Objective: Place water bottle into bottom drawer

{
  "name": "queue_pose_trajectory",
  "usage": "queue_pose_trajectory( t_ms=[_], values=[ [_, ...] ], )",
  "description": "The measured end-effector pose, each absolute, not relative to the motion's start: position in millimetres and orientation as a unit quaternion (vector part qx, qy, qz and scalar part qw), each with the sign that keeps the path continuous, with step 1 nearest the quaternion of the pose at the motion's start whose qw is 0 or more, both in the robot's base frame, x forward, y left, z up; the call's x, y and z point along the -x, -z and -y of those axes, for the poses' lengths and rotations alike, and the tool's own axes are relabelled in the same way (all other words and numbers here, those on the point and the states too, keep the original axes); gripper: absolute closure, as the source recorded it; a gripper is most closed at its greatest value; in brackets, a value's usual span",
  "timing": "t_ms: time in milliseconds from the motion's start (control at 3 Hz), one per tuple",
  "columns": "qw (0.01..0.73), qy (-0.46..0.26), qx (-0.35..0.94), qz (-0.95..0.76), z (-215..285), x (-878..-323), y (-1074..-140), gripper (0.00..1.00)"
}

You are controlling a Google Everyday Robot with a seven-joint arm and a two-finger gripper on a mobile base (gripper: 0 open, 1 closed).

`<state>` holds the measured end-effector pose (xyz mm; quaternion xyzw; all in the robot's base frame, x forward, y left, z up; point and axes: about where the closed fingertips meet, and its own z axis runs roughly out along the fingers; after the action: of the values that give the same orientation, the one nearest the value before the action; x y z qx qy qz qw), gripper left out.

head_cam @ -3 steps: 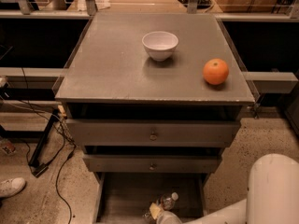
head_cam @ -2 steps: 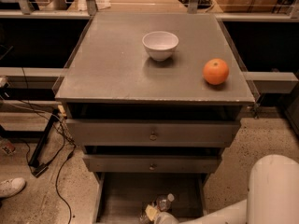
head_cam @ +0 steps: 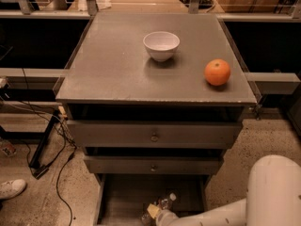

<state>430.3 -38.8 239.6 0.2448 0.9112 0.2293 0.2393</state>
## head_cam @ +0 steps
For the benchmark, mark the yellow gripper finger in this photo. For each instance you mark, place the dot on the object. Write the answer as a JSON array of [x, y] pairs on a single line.
[[153, 210]]

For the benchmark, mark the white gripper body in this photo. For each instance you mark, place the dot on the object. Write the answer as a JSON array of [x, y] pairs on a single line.
[[165, 217]]

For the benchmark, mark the clear plastic water bottle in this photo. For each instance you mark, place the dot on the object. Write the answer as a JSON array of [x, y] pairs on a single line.
[[164, 203]]

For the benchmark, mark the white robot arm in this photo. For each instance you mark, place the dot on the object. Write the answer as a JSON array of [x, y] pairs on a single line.
[[273, 198]]

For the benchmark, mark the open bottom drawer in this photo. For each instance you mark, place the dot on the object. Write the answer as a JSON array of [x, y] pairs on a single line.
[[126, 197]]

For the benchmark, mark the middle grey drawer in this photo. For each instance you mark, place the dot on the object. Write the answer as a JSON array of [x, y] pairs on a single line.
[[152, 165]]

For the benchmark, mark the grey drawer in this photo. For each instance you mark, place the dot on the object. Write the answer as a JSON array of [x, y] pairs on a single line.
[[152, 165], [199, 135]]

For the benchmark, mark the top grey drawer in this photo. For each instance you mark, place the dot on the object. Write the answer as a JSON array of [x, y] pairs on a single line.
[[199, 135]]

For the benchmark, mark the grey drawer cabinet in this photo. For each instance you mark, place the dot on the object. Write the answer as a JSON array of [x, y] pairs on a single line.
[[113, 78]]

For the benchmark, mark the black metal stand leg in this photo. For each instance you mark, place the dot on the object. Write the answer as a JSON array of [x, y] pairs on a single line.
[[38, 169]]

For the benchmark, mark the white sneaker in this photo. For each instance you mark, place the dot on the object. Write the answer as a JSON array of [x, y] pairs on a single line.
[[11, 189]]

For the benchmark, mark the orange fruit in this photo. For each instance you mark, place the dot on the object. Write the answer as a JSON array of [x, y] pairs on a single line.
[[217, 72]]

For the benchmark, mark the white ceramic bowl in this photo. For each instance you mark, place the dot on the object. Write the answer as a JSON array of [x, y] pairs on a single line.
[[161, 45]]

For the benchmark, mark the white cloth on shelf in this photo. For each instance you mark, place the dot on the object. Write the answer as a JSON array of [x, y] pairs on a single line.
[[81, 5]]

